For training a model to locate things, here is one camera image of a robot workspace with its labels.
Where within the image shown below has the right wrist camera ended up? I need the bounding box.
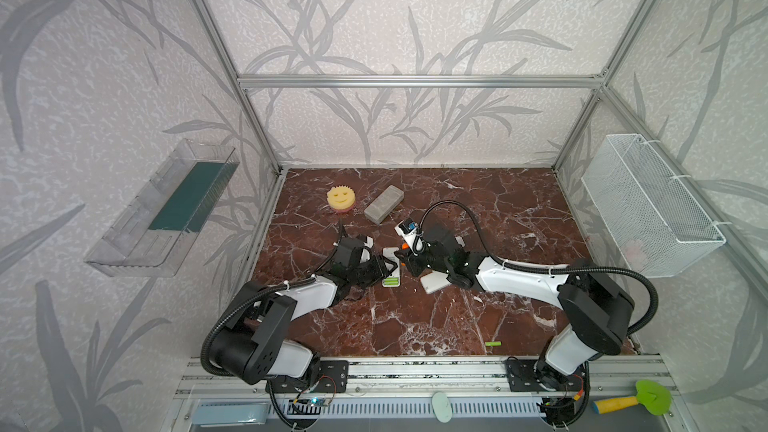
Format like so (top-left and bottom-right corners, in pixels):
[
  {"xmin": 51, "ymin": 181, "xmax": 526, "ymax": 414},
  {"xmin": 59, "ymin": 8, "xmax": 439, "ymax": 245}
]
[{"xmin": 395, "ymin": 218, "xmax": 424, "ymax": 254}]

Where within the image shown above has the white remote with display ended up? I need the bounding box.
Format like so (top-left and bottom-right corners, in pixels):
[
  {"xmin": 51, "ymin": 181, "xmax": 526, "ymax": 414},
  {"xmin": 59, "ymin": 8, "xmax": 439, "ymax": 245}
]
[{"xmin": 381, "ymin": 247, "xmax": 401, "ymax": 288}]

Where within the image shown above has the green yellow toy hammer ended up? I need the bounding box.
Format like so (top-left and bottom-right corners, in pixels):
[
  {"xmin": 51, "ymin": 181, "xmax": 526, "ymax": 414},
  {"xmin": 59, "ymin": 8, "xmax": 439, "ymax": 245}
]
[{"xmin": 593, "ymin": 380, "xmax": 672, "ymax": 416}]

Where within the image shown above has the yellow smiley sponge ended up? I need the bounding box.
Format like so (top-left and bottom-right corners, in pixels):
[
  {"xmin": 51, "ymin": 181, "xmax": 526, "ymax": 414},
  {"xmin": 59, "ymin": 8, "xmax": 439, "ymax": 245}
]
[{"xmin": 327, "ymin": 186, "xmax": 356, "ymax": 213}]

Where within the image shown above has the clear plastic wall shelf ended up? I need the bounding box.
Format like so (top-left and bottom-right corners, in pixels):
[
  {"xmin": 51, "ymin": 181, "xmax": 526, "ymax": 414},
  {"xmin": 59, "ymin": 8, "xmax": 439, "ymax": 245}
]
[{"xmin": 85, "ymin": 139, "xmax": 240, "ymax": 278}]

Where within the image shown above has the white remote with batteries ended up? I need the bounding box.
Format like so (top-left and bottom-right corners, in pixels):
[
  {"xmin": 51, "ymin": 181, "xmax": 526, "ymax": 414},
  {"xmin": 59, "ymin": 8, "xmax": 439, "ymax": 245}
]
[{"xmin": 419, "ymin": 271, "xmax": 451, "ymax": 295}]

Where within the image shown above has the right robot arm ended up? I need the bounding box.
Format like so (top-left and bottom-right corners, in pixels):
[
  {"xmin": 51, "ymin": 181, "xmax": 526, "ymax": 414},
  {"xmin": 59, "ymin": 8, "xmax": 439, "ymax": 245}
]
[{"xmin": 395, "ymin": 219, "xmax": 659, "ymax": 388}]

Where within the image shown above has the grey stone block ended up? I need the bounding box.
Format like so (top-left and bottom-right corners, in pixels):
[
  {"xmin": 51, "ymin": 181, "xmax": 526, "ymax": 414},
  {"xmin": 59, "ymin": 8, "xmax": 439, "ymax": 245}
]
[{"xmin": 364, "ymin": 185, "xmax": 404, "ymax": 225}]

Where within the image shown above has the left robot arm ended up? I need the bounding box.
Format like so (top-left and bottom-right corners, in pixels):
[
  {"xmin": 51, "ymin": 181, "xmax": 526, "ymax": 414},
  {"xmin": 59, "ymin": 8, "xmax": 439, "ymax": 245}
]
[{"xmin": 200, "ymin": 236, "xmax": 399, "ymax": 388}]

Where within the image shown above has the white wire mesh basket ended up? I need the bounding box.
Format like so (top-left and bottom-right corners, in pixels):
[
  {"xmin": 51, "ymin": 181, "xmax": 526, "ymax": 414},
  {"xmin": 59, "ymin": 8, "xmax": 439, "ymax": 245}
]
[{"xmin": 582, "ymin": 134, "xmax": 726, "ymax": 278}]

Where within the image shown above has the pale green oval knob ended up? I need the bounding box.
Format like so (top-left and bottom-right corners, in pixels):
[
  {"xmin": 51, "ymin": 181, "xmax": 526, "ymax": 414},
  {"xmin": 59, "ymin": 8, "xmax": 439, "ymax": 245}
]
[{"xmin": 431, "ymin": 392, "xmax": 453, "ymax": 423}]

